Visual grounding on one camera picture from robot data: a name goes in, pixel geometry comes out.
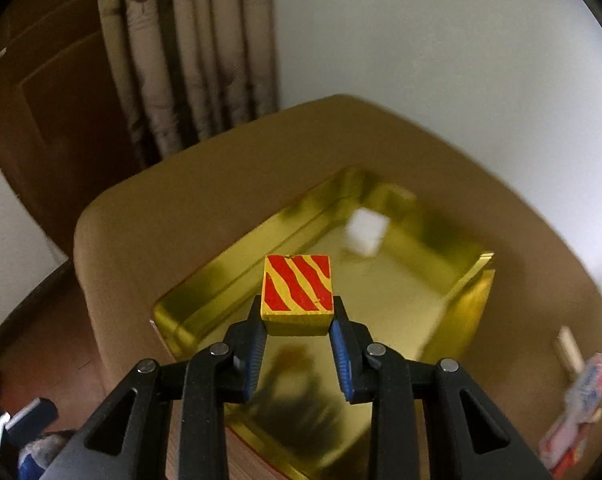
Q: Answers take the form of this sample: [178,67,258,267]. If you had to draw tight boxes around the silver metal bar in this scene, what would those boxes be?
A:
[555,325,585,380]

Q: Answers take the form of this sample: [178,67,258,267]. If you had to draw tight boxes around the dark wooden door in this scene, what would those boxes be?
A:
[0,0,142,254]

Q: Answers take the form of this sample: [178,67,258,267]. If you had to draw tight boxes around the beige patterned curtain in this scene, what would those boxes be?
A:
[97,0,278,167]

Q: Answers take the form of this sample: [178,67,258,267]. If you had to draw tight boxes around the red gold tin box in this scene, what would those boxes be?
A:
[151,167,495,479]

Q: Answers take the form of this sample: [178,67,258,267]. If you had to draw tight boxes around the clear box blue label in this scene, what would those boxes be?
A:
[538,352,602,479]

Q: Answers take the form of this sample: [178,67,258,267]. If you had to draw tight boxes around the yellow red striped block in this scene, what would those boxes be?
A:
[260,255,335,337]

